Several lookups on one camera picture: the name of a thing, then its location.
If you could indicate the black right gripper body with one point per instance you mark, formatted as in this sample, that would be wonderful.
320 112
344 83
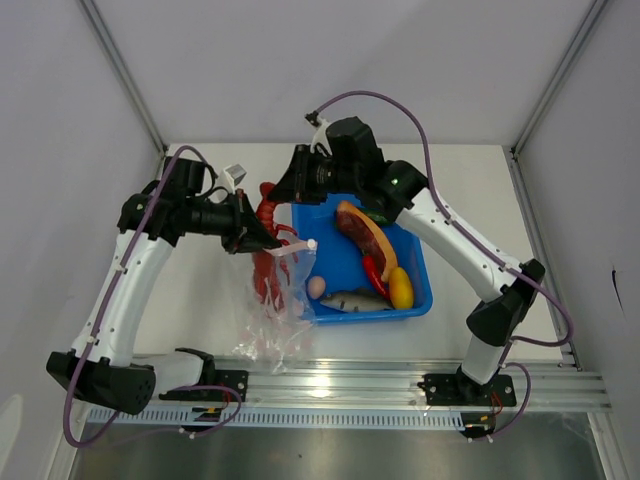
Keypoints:
313 175

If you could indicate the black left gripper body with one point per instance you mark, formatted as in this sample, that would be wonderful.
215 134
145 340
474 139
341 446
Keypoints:
240 240

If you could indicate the red lobster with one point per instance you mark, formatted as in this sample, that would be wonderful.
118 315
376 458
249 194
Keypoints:
265 279

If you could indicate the raw steak slice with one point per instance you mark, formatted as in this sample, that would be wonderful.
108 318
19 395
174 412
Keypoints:
367 236

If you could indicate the clear pink-dotted zip bag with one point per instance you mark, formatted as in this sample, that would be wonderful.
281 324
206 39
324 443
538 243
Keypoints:
273 313

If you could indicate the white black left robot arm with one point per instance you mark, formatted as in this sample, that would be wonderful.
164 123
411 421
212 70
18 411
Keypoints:
99 367

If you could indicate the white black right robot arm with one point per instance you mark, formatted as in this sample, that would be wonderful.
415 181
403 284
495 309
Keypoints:
344 158

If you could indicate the beige egg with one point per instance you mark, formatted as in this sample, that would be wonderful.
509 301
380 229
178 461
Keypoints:
316 287

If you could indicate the green cucumber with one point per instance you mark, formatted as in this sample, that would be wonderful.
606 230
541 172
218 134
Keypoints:
379 219

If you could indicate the grey fish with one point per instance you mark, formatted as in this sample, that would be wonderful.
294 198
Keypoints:
356 301

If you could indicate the red chili pepper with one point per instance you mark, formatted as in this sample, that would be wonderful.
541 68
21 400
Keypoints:
374 276

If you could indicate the yellow mango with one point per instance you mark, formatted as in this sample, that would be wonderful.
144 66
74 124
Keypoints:
400 289

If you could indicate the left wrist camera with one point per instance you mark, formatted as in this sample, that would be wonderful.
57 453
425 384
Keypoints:
231 177

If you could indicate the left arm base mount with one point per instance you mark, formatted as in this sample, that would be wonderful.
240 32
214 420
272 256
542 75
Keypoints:
223 387

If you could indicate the white slotted cable duct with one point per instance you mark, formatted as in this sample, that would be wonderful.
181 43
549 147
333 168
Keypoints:
199 416

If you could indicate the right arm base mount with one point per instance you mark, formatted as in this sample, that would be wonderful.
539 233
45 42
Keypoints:
456 389

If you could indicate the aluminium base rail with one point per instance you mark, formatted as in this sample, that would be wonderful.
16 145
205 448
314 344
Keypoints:
392 385

